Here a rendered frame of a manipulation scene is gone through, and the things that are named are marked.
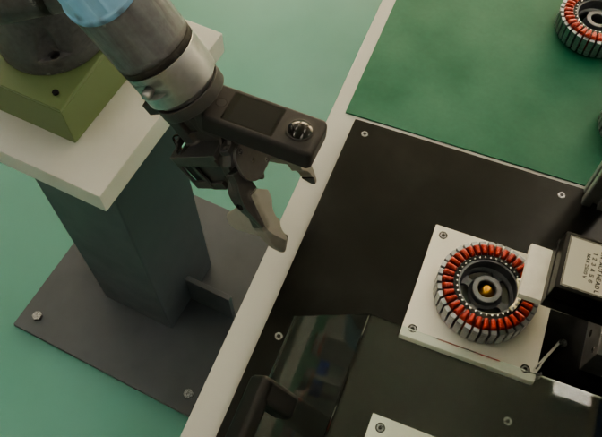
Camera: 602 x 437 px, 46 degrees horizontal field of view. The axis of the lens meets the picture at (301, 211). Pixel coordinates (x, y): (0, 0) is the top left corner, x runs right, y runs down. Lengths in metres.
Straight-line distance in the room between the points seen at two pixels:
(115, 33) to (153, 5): 0.04
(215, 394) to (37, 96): 0.44
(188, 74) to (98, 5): 0.10
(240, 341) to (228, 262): 0.87
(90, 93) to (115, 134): 0.06
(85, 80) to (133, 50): 0.35
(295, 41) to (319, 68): 0.12
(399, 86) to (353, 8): 1.20
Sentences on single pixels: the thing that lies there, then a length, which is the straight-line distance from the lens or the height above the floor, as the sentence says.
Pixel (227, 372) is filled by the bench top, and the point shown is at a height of 0.75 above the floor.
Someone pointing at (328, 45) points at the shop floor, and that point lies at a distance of 2.09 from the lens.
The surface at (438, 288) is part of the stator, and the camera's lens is 0.79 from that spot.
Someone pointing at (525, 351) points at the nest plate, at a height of 0.78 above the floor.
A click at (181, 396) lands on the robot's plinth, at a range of 1.58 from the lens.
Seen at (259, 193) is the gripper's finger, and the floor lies 0.91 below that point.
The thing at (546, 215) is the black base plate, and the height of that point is 0.77.
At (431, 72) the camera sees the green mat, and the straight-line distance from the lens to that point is 1.04.
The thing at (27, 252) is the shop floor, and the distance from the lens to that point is 1.83.
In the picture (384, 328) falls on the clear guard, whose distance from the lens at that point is 0.49.
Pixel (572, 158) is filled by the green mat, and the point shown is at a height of 0.75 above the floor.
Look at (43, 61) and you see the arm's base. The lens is 0.96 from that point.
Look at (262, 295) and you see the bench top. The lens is 0.84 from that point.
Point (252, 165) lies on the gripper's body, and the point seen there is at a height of 0.94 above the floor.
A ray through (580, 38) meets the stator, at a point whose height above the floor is 0.78.
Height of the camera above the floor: 1.52
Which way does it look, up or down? 60 degrees down
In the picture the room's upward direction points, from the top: straight up
